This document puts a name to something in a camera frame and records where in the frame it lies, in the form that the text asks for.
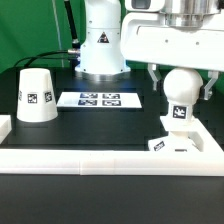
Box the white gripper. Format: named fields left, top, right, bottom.
left=121, top=10, right=224, bottom=100

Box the white lamp bulb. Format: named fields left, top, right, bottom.
left=163, top=68, right=203, bottom=121

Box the white lamp base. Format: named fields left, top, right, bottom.
left=147, top=115, right=205, bottom=153

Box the white lamp shade cone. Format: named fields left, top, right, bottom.
left=17, top=68, right=58, bottom=123

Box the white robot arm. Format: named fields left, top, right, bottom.
left=76, top=0, right=224, bottom=99

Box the white marker tag sheet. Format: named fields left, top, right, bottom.
left=57, top=92, right=141, bottom=108

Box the white U-shaped fence frame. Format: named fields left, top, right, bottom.
left=0, top=114, right=224, bottom=177

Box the black cable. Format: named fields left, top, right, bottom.
left=13, top=0, right=83, bottom=68

